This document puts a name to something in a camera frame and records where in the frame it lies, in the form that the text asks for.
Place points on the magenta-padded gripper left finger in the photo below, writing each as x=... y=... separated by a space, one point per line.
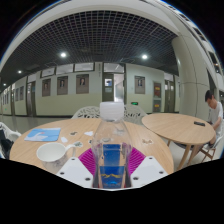
x=76 y=171

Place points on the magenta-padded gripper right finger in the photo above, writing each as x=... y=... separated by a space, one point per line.
x=146 y=171

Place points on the clear blue-labelled water bottle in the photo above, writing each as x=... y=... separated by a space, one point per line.
x=111 y=160

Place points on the white ceramic cup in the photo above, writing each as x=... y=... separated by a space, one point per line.
x=51 y=156

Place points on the white paper scrap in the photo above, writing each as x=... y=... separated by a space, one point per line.
x=88 y=133

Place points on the light blue paper booklet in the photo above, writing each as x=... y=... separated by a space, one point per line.
x=42 y=134

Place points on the round wooden side table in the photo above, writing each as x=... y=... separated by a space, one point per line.
x=178 y=128

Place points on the white perforated plastic chair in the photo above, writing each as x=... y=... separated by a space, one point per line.
x=86 y=112
x=136 y=115

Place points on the green exit sign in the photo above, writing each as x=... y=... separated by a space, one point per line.
x=134 y=103

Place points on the black phone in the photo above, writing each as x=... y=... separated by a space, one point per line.
x=199 y=123

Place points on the wooden-legged white chair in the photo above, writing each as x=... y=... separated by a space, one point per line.
x=215 y=150

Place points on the white plastic chair holding bag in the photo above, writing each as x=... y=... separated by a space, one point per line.
x=10 y=135

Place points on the black bag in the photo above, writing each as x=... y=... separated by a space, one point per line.
x=4 y=145

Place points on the person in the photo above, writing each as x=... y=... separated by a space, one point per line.
x=215 y=115

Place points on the dark framed open door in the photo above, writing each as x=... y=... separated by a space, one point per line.
x=113 y=87

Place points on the round ceiling lights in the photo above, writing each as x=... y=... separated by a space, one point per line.
x=63 y=54

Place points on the framed wall portraits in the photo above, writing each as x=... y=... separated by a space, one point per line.
x=82 y=83

